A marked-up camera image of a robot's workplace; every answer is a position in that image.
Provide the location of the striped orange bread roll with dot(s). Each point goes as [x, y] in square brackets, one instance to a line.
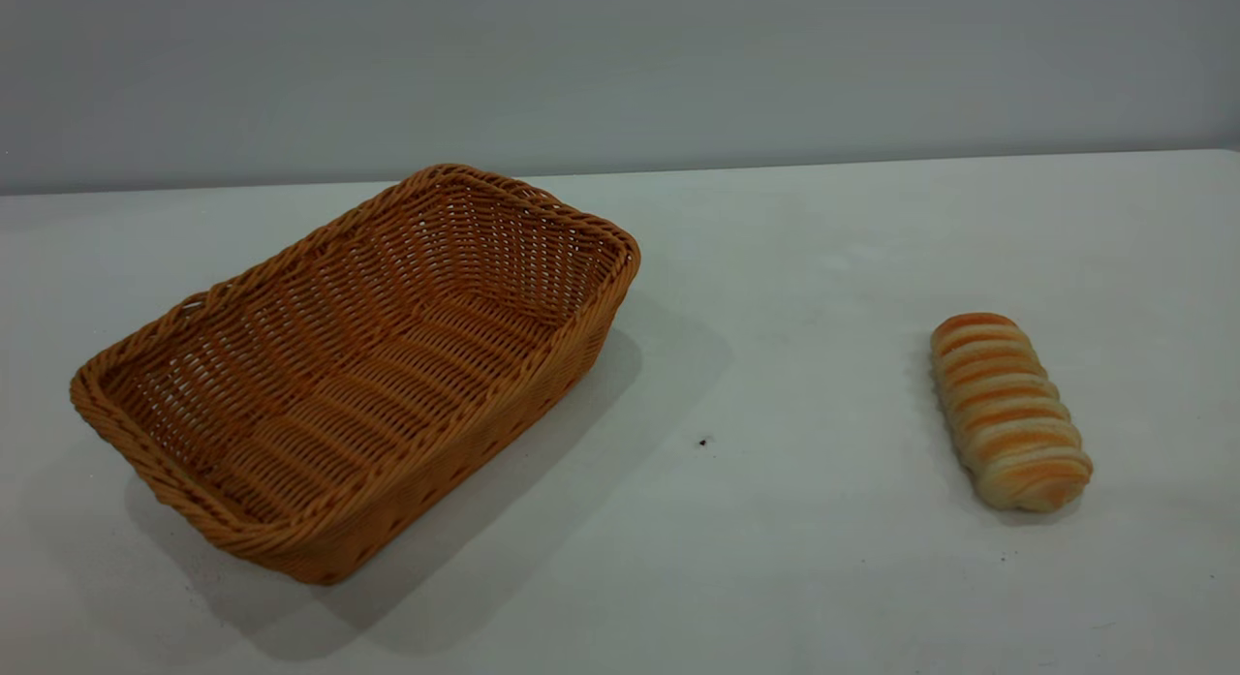
[1007, 414]

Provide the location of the woven orange wicker basket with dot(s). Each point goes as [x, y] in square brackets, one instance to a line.
[387, 365]

